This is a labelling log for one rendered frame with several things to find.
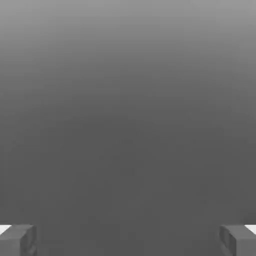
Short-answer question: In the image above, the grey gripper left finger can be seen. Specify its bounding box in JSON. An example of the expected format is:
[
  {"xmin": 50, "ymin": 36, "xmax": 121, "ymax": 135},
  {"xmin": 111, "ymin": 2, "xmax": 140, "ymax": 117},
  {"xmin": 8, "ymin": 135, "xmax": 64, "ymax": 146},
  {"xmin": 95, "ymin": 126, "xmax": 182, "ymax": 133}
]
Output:
[{"xmin": 0, "ymin": 223, "xmax": 38, "ymax": 256}]

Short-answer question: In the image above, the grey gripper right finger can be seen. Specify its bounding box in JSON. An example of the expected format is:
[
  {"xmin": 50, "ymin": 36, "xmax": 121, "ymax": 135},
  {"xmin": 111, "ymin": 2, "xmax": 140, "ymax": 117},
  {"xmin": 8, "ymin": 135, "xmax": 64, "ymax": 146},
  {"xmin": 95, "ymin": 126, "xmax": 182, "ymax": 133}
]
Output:
[{"xmin": 218, "ymin": 224, "xmax": 256, "ymax": 256}]

